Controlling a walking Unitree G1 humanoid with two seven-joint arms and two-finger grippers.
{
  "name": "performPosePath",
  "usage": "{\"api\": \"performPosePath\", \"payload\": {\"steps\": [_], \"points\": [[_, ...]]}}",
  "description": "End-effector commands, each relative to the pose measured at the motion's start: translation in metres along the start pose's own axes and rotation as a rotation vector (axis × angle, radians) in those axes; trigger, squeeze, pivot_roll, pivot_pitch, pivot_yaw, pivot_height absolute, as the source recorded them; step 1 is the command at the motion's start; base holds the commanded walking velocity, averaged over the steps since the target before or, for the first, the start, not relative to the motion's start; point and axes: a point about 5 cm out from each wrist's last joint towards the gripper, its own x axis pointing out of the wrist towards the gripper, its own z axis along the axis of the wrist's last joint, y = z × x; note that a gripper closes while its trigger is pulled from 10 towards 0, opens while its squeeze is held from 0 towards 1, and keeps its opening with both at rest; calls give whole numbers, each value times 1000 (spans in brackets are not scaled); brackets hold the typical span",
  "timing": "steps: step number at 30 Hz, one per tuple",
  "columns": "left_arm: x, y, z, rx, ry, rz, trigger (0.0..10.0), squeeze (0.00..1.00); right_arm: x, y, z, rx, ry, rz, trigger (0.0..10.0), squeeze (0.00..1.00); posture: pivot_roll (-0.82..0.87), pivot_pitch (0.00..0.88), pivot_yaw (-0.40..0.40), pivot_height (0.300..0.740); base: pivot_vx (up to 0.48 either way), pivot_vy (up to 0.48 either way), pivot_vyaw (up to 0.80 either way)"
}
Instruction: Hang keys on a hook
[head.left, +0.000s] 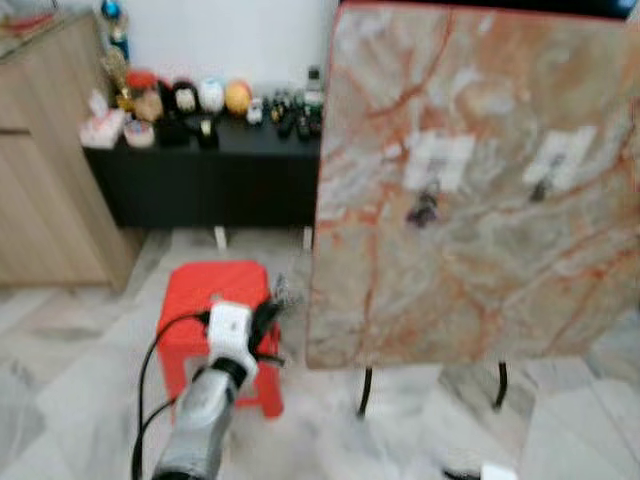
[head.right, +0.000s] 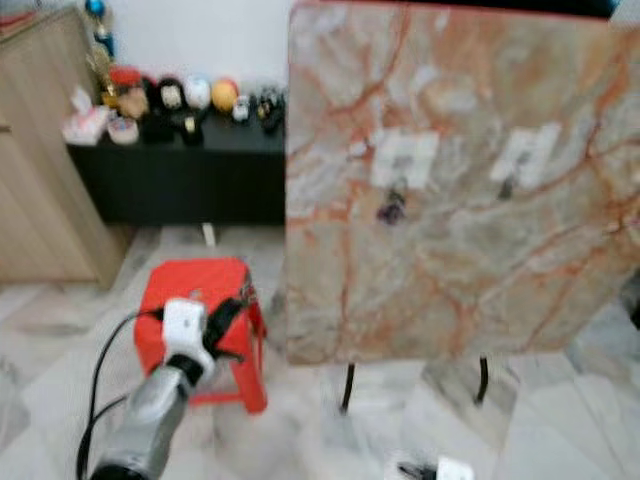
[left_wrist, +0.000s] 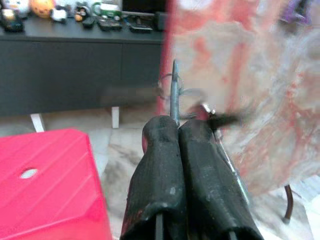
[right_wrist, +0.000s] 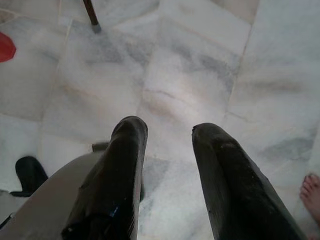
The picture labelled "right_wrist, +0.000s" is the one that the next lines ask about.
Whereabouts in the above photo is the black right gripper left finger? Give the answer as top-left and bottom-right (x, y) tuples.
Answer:
(61, 115), (149, 240)

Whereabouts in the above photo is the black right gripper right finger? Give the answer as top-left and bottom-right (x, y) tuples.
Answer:
(191, 122), (308, 240)

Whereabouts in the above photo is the bare person foot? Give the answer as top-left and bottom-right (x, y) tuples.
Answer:
(299, 173), (320, 240)

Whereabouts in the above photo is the black robot right foot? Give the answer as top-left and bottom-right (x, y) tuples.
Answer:
(8, 156), (50, 198)

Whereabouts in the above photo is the brown curved table leg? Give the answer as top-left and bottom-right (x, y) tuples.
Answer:
(82, 0), (102, 33)

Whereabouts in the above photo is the red plastic stool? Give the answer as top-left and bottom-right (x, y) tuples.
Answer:
(0, 31), (17, 63)

